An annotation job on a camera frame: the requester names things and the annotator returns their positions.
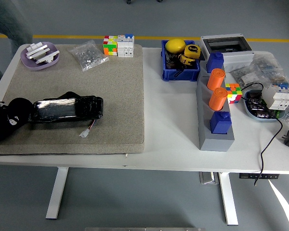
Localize black printed rag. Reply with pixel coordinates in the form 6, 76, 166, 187
0, 97, 36, 143

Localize black table control panel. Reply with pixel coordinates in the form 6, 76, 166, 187
239, 172, 279, 180

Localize grey-brown mat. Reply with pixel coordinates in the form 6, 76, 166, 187
0, 43, 145, 156

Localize blue plastic bin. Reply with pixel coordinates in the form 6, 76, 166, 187
160, 39, 201, 82

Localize small black device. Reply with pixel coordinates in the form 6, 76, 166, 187
165, 51, 183, 70

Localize yellow black tape measure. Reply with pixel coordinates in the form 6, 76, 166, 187
178, 54, 196, 67

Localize white circuit breaker block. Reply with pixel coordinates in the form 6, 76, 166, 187
262, 83, 289, 112
117, 33, 135, 58

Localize orange cylinder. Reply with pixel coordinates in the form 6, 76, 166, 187
206, 68, 226, 91
208, 87, 228, 111

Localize long grey block holder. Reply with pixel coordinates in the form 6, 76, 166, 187
196, 60, 236, 152

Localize blue square block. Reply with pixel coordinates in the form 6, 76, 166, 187
209, 111, 232, 134
206, 51, 224, 74

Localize yellow lemon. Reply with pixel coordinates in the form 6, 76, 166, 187
165, 38, 186, 54

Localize colourful puzzle cube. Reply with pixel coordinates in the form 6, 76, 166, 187
225, 83, 243, 104
103, 35, 118, 56

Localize yellow round tape measure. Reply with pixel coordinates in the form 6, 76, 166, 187
184, 44, 201, 58

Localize clear bag of screws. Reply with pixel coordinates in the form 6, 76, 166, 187
67, 39, 110, 72

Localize grey box under table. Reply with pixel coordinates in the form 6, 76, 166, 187
199, 171, 220, 185

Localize small clear bag of parts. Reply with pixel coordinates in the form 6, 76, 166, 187
230, 67, 259, 89

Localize light blue oval tray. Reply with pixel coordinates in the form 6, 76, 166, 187
242, 89, 287, 123

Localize black electronic modules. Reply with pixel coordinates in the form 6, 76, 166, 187
245, 90, 276, 118

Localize white metal bar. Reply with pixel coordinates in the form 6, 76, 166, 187
26, 47, 51, 60
35, 50, 60, 65
26, 42, 44, 54

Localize white table leg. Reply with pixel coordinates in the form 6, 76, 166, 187
45, 167, 69, 219
218, 172, 239, 226

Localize purple oval tray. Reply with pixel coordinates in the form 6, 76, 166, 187
20, 41, 60, 71

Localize large clear bag of parts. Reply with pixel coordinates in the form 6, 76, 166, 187
250, 52, 289, 85

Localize person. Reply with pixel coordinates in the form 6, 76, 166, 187
0, 0, 34, 89

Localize panel wire with white connector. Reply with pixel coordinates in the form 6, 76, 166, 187
79, 118, 97, 139

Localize grey electrical enclosure box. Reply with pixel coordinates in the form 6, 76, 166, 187
198, 33, 255, 73

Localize black power cord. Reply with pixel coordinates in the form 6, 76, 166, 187
240, 82, 284, 187

